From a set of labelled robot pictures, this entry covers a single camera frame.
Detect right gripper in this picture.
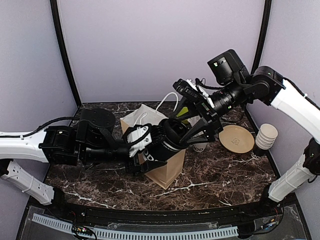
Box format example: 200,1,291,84
168,76,248,145

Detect single black lid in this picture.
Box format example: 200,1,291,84
159,118,189,150

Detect brown paper bag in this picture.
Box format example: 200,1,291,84
120,92,188,190

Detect stack of paper cups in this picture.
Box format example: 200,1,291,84
251,123,279,160

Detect black paper coffee cup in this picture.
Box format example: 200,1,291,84
142,141,181,162

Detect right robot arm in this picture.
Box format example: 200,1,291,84
173,49,320,217

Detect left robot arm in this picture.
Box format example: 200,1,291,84
0,108,167,218

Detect white cup holding straws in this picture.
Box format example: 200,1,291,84
192,142,207,153

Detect beige plate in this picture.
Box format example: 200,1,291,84
218,125,255,154

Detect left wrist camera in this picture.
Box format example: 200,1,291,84
122,123,152,158

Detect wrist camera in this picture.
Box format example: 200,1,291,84
122,123,152,158
173,79,215,108

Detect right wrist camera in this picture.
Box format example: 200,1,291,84
173,79,215,108

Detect right black frame post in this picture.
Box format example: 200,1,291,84
251,0,272,74

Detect black frame post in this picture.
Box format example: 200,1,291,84
251,0,272,74
49,0,82,108

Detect left black frame post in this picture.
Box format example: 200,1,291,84
49,0,82,108

